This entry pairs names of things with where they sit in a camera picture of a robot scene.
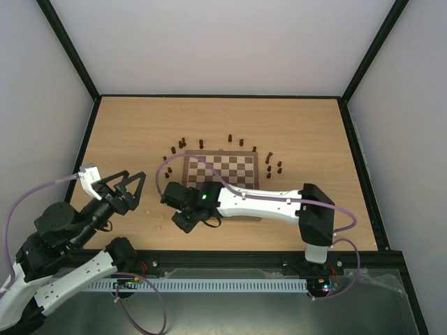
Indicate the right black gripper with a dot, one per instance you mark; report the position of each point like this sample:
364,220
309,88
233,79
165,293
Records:
183,221

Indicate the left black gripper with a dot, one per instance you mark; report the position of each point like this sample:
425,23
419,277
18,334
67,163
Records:
130,203

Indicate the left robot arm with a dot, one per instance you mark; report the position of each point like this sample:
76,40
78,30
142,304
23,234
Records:
29,295

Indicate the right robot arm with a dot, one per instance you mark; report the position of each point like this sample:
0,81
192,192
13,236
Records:
310,209

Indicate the wooden chess board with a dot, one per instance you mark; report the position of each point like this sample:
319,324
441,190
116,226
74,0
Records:
237,168

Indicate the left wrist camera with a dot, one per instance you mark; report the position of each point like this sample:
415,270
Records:
88,176

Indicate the light blue cable duct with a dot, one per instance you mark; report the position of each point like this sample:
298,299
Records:
200,285

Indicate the black aluminium frame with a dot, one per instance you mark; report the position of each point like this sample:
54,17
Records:
383,258

